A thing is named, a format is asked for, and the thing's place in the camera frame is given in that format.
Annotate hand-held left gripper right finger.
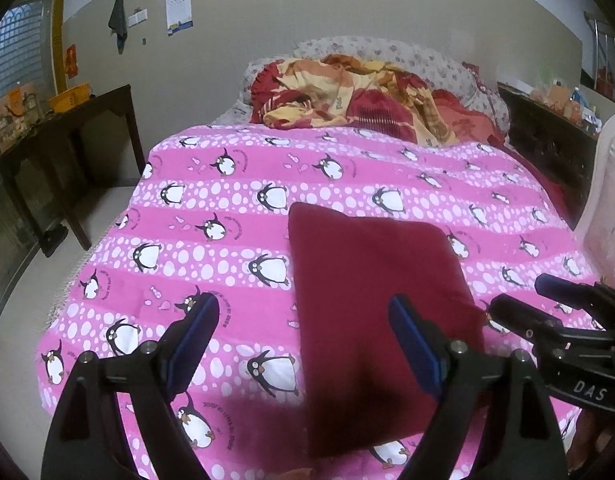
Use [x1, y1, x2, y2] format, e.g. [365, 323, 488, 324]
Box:
[389, 294, 568, 480]

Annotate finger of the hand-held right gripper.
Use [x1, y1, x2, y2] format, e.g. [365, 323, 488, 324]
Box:
[486, 293, 574, 347]
[534, 274, 608, 312]

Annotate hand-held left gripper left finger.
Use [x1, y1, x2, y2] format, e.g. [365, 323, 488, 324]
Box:
[40, 291, 221, 480]

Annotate maroon shirt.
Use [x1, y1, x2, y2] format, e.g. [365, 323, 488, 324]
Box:
[288, 202, 486, 460]

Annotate white pink padded cushion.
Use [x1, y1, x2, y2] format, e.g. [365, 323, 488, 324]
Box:
[572, 112, 615, 287]

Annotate pink penguin print blanket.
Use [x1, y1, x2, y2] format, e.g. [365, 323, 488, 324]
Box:
[35, 122, 604, 480]

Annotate dark wooden bedside cabinet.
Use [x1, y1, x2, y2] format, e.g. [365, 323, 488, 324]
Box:
[496, 82, 604, 227]

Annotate dark shoe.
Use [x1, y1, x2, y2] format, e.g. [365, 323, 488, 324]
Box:
[40, 227, 70, 259]

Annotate clutter of boxes and bottles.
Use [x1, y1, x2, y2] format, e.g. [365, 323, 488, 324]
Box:
[530, 77, 607, 134]

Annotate metal drying rack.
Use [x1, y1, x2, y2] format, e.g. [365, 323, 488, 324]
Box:
[581, 10, 615, 111]

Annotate dark wooden desk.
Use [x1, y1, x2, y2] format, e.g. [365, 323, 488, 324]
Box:
[0, 84, 147, 252]

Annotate red and yellow quilt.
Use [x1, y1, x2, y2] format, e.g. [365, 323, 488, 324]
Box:
[250, 54, 509, 151]

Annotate yellow plastic basket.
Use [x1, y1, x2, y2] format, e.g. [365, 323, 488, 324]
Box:
[48, 82, 92, 112]

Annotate grey floral pillow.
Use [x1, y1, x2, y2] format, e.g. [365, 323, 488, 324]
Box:
[212, 35, 511, 126]

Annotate orange printed box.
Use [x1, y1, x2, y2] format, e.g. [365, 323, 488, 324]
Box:
[0, 85, 44, 154]

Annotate dark hanging cloth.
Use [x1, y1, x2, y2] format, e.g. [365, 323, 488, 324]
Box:
[108, 0, 129, 55]

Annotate barred window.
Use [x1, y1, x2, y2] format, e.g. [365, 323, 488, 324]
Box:
[0, 0, 56, 107]

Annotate red paper wall sticker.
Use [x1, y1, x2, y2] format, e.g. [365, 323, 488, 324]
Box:
[64, 43, 80, 80]

